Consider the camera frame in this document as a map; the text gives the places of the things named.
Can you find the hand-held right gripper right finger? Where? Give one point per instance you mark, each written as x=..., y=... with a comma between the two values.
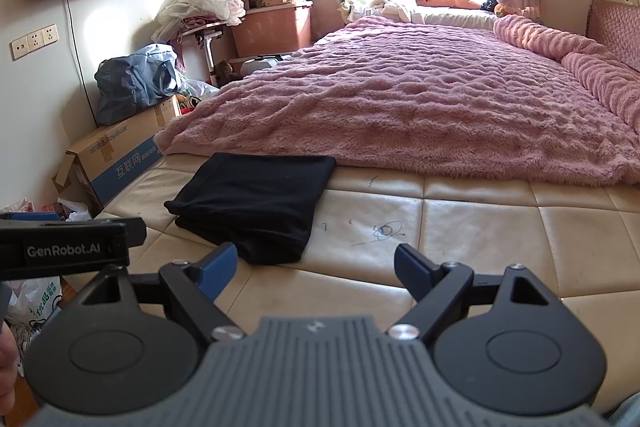
x=414, y=269

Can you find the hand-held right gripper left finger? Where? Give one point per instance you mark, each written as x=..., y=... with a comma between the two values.
x=220, y=272

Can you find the black pants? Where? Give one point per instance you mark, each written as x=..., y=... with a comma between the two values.
x=255, y=207

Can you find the person's left hand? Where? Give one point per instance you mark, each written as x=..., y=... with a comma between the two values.
x=7, y=374

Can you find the crumpled plastic bags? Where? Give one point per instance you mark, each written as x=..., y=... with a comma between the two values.
x=45, y=209

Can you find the green printed plastic bag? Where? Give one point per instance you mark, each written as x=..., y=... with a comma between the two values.
x=37, y=307

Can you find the cardboard box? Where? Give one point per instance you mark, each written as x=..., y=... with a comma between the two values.
x=125, y=152

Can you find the pink fuzzy blanket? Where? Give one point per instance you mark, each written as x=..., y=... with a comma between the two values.
x=425, y=107

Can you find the printed white plastic bag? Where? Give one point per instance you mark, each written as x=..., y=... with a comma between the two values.
x=197, y=93

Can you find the blue cloth bag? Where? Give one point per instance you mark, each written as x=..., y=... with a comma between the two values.
x=135, y=82

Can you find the brown stuffed toy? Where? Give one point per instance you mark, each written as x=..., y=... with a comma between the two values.
x=226, y=71

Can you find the white appliance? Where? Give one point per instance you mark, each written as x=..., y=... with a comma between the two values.
x=260, y=66

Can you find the white side table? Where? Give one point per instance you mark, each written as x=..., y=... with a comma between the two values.
x=207, y=42

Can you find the pink plastic storage tub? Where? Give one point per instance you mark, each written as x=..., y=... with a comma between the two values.
x=272, y=29

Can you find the white pillow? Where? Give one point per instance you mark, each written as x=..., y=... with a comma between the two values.
x=460, y=18

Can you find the pink knobbly fleece blanket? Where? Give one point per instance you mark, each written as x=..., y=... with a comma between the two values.
x=575, y=62

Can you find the white clothes pile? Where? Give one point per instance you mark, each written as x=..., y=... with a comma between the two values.
x=385, y=7

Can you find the pink quilted headboard cushion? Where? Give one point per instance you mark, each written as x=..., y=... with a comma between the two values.
x=617, y=32

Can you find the white wall socket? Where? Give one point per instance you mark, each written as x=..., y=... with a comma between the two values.
x=50, y=35
x=35, y=42
x=19, y=49

